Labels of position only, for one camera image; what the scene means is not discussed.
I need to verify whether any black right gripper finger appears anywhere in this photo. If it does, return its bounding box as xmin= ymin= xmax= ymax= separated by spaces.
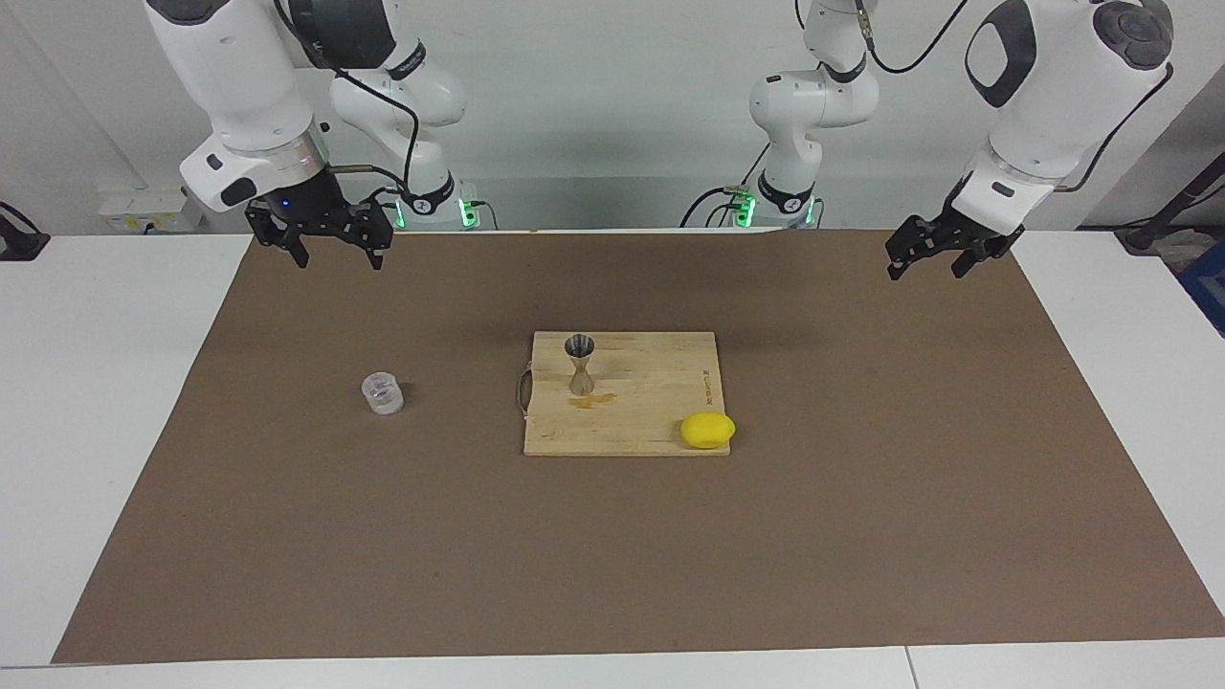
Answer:
xmin=347 ymin=202 xmax=396 ymax=272
xmin=246 ymin=205 xmax=310 ymax=270

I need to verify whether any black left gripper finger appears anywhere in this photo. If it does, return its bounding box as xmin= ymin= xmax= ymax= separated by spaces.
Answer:
xmin=885 ymin=214 xmax=950 ymax=281
xmin=949 ymin=237 xmax=1003 ymax=280

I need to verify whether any small clear glass cup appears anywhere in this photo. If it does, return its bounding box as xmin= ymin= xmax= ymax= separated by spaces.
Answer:
xmin=361 ymin=372 xmax=405 ymax=416

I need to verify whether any steel double jigger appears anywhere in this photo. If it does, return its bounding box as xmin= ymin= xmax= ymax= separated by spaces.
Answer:
xmin=563 ymin=334 xmax=596 ymax=396

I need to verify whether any black stand leg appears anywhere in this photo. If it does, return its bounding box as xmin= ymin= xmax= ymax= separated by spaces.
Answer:
xmin=1115 ymin=153 xmax=1225 ymax=255

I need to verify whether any blue crate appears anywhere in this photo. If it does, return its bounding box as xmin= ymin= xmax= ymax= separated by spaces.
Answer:
xmin=1177 ymin=239 xmax=1225 ymax=336

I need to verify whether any yellow lemon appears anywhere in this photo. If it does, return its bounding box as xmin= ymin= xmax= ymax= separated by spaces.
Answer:
xmin=680 ymin=411 xmax=737 ymax=450

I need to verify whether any wooden cutting board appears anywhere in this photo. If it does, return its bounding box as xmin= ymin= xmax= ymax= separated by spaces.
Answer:
xmin=517 ymin=331 xmax=731 ymax=457

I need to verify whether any brown paper table mat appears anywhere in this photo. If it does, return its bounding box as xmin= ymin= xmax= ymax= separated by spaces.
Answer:
xmin=53 ymin=228 xmax=1225 ymax=664

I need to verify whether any black base power cable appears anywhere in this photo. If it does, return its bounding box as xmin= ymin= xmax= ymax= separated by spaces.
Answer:
xmin=368 ymin=185 xmax=405 ymax=233
xmin=681 ymin=144 xmax=771 ymax=229

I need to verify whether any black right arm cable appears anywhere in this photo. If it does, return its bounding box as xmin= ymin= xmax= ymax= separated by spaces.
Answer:
xmin=278 ymin=0 xmax=422 ymax=207

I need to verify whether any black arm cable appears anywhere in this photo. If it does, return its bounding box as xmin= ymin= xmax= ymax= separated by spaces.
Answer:
xmin=857 ymin=0 xmax=1176 ymax=192
xmin=278 ymin=0 xmax=422 ymax=207

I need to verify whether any white wall socket box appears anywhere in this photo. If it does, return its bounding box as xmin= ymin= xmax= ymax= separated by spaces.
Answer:
xmin=99 ymin=187 xmax=207 ymax=233

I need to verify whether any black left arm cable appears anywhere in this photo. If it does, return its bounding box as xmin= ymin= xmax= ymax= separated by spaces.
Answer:
xmin=857 ymin=0 xmax=1176 ymax=192

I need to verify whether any black clamp mount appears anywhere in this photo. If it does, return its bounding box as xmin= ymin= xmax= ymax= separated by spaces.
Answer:
xmin=0 ymin=201 xmax=51 ymax=261

